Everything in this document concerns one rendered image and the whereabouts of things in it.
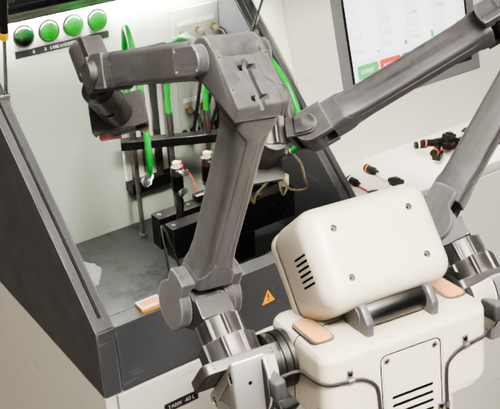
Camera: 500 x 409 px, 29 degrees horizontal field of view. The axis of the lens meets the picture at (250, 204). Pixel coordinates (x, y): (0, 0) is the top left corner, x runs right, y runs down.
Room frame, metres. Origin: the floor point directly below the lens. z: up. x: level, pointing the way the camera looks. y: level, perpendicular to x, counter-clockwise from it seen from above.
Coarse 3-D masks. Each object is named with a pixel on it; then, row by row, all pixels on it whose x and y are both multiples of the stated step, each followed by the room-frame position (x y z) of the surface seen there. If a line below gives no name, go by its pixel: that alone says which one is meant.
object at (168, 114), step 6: (180, 36) 2.01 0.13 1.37; (186, 36) 1.99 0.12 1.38; (168, 84) 2.08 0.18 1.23; (168, 90) 2.08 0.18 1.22; (168, 96) 2.08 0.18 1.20; (168, 102) 2.08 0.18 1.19; (168, 108) 2.08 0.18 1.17; (168, 114) 2.08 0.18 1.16; (168, 120) 2.08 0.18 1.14; (168, 126) 2.08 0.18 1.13; (168, 132) 2.08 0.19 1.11
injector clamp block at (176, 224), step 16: (272, 192) 2.00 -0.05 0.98; (288, 192) 2.02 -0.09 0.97; (192, 208) 1.94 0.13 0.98; (256, 208) 1.97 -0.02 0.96; (272, 208) 1.99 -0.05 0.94; (288, 208) 2.02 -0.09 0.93; (160, 224) 1.89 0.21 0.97; (176, 224) 1.87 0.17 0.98; (192, 224) 1.87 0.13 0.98; (256, 224) 1.97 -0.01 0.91; (160, 240) 1.89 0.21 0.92; (176, 240) 1.84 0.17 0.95; (240, 240) 1.94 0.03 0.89; (240, 256) 1.94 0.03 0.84
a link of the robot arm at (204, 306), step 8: (216, 288) 1.17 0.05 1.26; (192, 296) 1.14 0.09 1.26; (200, 296) 1.15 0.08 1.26; (208, 296) 1.14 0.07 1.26; (216, 296) 1.15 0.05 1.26; (224, 296) 1.15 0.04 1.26; (192, 304) 1.14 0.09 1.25; (200, 304) 1.13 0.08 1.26; (208, 304) 1.13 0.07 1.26; (216, 304) 1.14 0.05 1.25; (224, 304) 1.14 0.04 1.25; (232, 304) 1.14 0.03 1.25; (192, 312) 1.14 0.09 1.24; (200, 312) 1.12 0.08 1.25; (208, 312) 1.12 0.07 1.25; (216, 312) 1.12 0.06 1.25; (192, 320) 1.13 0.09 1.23; (200, 320) 1.11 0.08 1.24; (192, 328) 1.13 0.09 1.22
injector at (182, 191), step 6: (180, 168) 1.90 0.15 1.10; (174, 174) 1.90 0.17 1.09; (180, 174) 1.90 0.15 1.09; (174, 180) 1.90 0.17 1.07; (180, 180) 1.90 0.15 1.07; (174, 186) 1.90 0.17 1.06; (180, 186) 1.90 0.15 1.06; (174, 192) 1.90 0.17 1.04; (180, 192) 1.89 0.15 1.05; (186, 192) 1.88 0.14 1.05; (180, 198) 1.90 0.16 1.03; (180, 204) 1.90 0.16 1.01; (180, 210) 1.90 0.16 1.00; (180, 216) 1.90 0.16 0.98
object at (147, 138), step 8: (128, 32) 1.89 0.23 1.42; (128, 40) 1.86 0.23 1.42; (128, 48) 1.84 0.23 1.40; (136, 88) 1.76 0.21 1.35; (144, 136) 1.71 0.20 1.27; (144, 144) 1.71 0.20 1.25; (152, 152) 1.71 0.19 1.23; (152, 160) 1.71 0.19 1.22; (152, 168) 1.72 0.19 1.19; (152, 176) 1.75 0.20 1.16
